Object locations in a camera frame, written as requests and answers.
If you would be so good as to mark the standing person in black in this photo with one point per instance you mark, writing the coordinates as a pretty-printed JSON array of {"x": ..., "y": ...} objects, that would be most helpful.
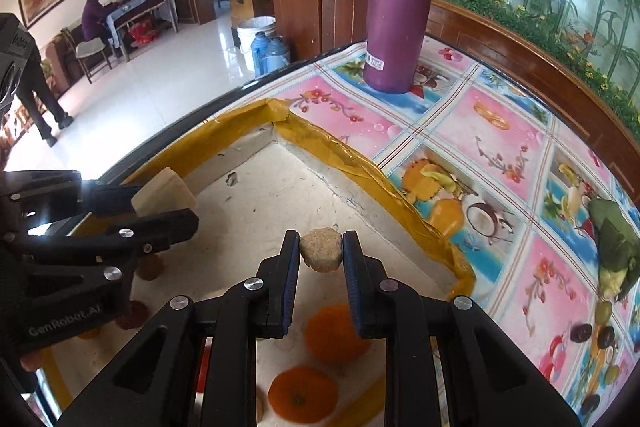
[{"x": 33, "y": 81}]

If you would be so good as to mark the side table with cloth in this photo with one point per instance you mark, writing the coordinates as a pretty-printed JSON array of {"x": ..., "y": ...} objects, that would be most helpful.
[{"x": 131, "y": 11}]

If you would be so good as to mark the green leaves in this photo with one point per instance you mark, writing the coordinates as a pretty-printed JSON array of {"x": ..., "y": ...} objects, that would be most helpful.
[{"x": 617, "y": 242}]

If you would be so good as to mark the operator left hand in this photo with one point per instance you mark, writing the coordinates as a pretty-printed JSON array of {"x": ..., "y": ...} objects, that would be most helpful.
[{"x": 32, "y": 361}]

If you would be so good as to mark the blue thermos jug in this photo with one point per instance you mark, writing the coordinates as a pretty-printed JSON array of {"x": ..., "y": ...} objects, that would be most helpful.
[
  {"x": 277, "y": 55},
  {"x": 258, "y": 49}
]

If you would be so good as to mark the fruit pattern tablecloth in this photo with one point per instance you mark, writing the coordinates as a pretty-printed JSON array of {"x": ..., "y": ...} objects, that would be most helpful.
[{"x": 506, "y": 181}]

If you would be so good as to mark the green plum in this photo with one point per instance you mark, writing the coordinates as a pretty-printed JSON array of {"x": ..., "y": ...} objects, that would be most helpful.
[
  {"x": 603, "y": 312},
  {"x": 611, "y": 375}
]

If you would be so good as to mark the large orange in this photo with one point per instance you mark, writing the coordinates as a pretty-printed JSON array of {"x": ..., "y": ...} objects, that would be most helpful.
[{"x": 90, "y": 334}]

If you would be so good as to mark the dark plum back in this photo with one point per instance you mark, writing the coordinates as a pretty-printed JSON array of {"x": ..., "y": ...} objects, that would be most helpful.
[{"x": 606, "y": 337}]

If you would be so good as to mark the dark plum front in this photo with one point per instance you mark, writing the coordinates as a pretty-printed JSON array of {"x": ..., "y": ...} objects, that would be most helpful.
[{"x": 589, "y": 404}]

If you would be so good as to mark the wooden sideboard counter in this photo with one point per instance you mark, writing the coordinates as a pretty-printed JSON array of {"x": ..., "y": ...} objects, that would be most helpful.
[{"x": 313, "y": 27}]

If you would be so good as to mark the white plastic bucket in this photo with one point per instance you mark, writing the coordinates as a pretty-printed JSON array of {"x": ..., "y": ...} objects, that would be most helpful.
[{"x": 247, "y": 31}]

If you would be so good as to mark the small beige cake piece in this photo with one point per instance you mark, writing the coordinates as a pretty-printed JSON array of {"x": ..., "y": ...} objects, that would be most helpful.
[{"x": 322, "y": 249}]

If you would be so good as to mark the small brown kiwi fruit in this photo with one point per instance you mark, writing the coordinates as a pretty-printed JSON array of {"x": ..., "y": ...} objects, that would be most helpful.
[{"x": 150, "y": 267}]

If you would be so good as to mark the seated person in purple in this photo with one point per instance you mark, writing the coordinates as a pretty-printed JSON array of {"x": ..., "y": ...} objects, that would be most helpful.
[{"x": 93, "y": 22}]

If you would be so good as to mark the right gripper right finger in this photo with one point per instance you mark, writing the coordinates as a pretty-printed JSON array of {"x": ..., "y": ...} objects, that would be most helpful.
[{"x": 385, "y": 308}]

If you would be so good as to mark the red tomato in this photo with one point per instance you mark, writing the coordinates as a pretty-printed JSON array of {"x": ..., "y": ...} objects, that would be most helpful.
[{"x": 202, "y": 371}]

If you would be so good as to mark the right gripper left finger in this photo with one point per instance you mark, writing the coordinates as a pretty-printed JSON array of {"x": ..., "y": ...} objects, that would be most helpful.
[{"x": 260, "y": 307}]

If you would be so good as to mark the dark plum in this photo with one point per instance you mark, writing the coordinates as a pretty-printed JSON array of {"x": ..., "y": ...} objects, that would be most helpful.
[
  {"x": 606, "y": 337},
  {"x": 589, "y": 404}
]

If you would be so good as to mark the green plum right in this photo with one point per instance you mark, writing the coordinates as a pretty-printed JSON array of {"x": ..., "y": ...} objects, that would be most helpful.
[{"x": 611, "y": 375}]

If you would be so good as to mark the orange pair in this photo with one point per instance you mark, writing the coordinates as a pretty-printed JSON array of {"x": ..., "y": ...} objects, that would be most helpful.
[
  {"x": 303, "y": 395},
  {"x": 331, "y": 338}
]

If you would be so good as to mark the dried red date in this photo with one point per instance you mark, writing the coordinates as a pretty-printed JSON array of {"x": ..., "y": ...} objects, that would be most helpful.
[{"x": 134, "y": 317}]

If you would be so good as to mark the green plum left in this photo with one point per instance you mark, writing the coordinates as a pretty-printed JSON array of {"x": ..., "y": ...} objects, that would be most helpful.
[{"x": 603, "y": 312}]

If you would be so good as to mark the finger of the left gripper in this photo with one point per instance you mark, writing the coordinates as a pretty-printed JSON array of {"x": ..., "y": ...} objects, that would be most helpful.
[
  {"x": 38, "y": 197},
  {"x": 131, "y": 239}
]

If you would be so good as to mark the dark date near cakes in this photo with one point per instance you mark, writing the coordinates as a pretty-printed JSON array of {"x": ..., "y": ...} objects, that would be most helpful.
[{"x": 580, "y": 333}]

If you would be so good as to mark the long beige cake piece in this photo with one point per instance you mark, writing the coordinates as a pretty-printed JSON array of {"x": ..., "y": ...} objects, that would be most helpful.
[{"x": 165, "y": 192}]

